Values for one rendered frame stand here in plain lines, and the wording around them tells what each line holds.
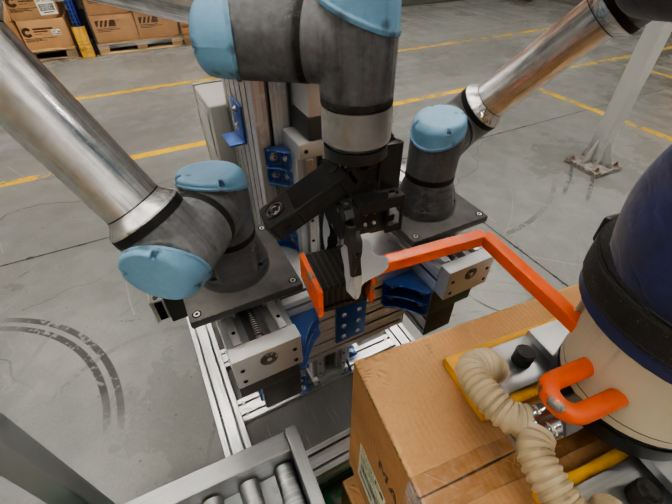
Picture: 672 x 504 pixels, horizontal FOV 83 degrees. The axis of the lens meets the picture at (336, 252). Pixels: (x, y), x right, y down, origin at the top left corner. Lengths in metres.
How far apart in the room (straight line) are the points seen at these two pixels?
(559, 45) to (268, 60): 0.63
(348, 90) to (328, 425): 1.29
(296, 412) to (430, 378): 0.98
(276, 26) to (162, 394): 1.74
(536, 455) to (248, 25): 0.51
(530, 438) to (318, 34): 0.46
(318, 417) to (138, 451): 0.75
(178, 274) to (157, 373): 1.48
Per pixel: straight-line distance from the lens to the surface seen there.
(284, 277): 0.78
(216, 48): 0.41
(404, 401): 0.59
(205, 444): 1.79
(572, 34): 0.90
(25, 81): 0.58
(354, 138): 0.39
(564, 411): 0.49
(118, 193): 0.57
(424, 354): 0.64
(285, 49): 0.38
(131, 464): 1.86
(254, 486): 1.11
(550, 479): 0.50
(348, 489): 1.09
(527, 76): 0.93
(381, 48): 0.37
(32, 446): 1.17
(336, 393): 1.56
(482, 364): 0.56
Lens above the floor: 1.59
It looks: 42 degrees down
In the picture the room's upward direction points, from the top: straight up
